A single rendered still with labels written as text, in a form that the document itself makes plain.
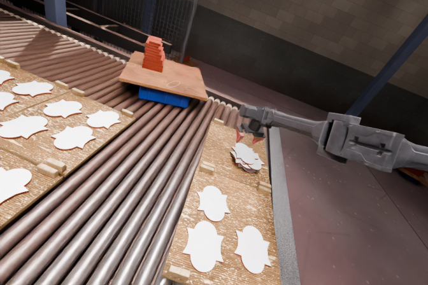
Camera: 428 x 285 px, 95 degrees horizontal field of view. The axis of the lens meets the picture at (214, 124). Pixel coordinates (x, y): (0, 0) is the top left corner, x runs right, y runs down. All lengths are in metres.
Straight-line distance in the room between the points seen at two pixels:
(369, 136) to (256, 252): 0.49
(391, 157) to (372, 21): 5.59
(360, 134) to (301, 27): 5.10
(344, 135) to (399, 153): 0.09
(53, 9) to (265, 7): 4.25
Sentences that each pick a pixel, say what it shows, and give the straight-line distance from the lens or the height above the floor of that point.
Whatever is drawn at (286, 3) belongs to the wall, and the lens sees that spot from 5.45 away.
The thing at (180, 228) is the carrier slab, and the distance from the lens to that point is 0.71.
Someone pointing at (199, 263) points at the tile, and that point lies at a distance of 0.68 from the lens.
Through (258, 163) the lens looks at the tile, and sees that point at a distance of 0.99.
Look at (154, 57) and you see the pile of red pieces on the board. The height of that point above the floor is 1.12.
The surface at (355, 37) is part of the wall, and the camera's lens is 5.93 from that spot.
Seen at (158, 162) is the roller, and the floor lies 0.92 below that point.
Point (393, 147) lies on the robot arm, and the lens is 0.49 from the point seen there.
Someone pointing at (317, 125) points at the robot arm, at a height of 1.37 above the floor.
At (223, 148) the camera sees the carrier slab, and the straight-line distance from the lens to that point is 1.03.
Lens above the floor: 1.55
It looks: 31 degrees down
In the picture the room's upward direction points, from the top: 23 degrees clockwise
